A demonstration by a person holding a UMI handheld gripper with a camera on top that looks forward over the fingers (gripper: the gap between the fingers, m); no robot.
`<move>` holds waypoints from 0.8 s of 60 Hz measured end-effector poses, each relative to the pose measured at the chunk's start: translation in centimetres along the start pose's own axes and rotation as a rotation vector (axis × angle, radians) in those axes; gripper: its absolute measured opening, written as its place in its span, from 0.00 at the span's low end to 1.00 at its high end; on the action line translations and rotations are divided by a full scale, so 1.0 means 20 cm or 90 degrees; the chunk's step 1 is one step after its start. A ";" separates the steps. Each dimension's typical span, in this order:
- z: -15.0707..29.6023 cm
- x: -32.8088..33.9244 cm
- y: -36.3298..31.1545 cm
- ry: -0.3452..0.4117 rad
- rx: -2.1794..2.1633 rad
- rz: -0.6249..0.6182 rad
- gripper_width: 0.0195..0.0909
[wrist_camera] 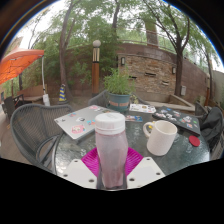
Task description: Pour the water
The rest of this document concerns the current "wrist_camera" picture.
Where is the blue yellow striped cone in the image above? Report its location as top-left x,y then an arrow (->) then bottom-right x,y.
58,83 -> 68,103

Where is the green potted plant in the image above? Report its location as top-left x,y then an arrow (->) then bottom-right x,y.
103,68 -> 136,113

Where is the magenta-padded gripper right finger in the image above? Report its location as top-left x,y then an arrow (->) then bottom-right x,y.
124,147 -> 166,190

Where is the small colourful card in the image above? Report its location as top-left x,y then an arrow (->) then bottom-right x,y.
124,114 -> 144,123

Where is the orange patio umbrella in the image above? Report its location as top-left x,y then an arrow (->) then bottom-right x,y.
0,48 -> 45,86

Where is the flat round red coaster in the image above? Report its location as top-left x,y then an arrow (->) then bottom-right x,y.
188,135 -> 202,148

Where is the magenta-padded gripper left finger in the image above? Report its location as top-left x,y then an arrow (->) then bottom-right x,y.
61,147 -> 103,190

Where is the silver laptop with stickers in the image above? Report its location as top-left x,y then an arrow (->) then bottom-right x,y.
53,104 -> 116,141

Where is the black laptop with stickers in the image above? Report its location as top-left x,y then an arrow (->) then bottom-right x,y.
151,105 -> 202,136

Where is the pink bottle with white cap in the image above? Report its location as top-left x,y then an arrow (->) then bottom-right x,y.
94,112 -> 130,190

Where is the wooden bench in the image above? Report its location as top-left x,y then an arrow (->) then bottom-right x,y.
16,83 -> 48,104

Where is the white ceramic mug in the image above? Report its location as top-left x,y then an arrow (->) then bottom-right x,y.
142,119 -> 179,157

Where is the white booklet with stickers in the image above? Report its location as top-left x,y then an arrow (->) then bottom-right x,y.
128,103 -> 157,114

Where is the black jacket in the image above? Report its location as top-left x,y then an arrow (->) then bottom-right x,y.
199,106 -> 224,144

